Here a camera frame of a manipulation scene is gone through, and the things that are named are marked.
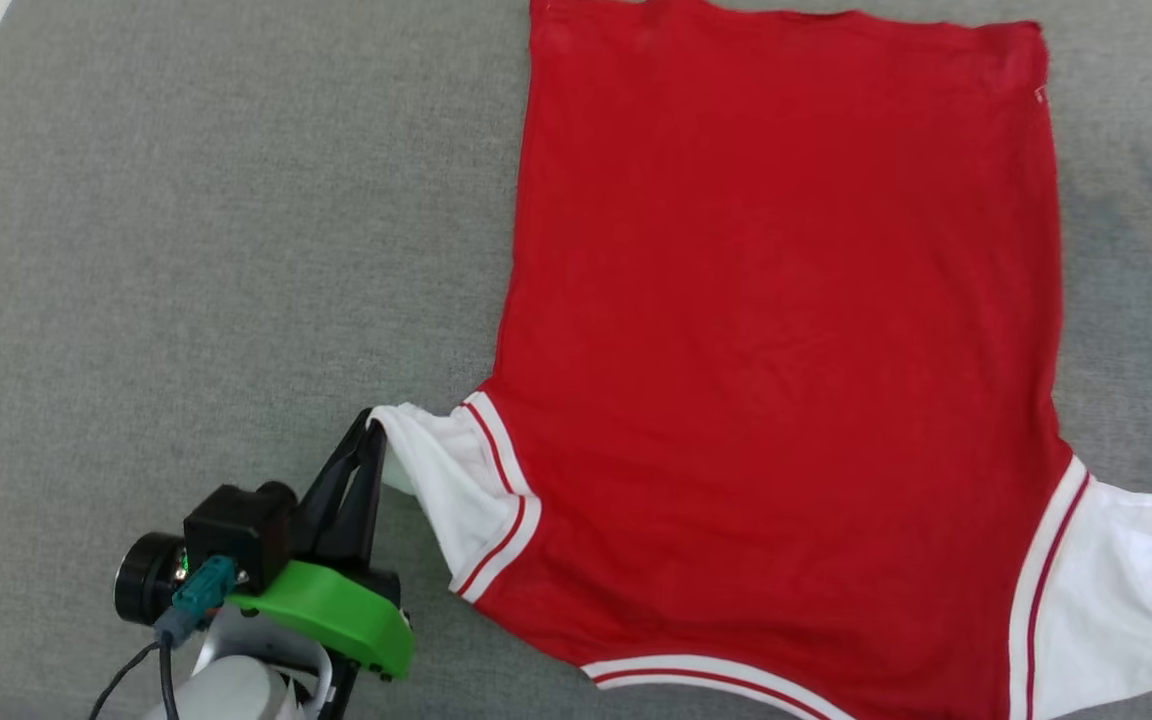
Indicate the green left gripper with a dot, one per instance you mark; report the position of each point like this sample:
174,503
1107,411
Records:
336,610

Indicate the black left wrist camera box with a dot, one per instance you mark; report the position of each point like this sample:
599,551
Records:
236,530

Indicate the red and white jersey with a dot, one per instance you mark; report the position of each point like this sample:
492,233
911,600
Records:
786,350

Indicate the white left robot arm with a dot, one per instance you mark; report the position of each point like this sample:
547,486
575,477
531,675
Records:
236,690

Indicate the teal left camera connector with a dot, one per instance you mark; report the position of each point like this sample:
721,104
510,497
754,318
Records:
198,598

